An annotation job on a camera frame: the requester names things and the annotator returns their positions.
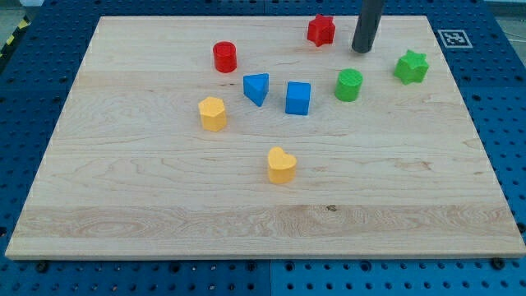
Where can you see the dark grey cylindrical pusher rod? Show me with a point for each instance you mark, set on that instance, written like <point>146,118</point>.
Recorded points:
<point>367,25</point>

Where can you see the red star block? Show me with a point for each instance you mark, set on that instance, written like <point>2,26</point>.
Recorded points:
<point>321,30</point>

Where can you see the green star block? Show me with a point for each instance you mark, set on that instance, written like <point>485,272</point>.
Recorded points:
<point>412,67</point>

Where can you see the green cylinder block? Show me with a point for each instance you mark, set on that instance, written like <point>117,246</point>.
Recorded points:
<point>348,85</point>

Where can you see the white fiducial marker tag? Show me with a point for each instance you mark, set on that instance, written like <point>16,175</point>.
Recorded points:
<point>454,39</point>

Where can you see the blue cube block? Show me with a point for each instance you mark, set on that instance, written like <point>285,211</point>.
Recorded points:
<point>298,98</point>

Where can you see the blue triangle block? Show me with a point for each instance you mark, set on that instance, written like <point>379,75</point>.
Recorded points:
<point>256,87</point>

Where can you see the red cylinder block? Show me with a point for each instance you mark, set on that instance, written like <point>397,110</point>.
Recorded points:
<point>225,56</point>

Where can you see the yellow heart block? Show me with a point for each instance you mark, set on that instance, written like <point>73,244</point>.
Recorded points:
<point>281,166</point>

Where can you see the yellow hexagon block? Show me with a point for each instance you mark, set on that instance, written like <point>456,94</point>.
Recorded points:
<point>213,114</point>

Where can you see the light wooden board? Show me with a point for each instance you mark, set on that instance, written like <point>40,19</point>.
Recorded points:
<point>131,174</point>

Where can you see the yellow black hazard tape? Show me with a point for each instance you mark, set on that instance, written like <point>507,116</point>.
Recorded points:
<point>15,37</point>

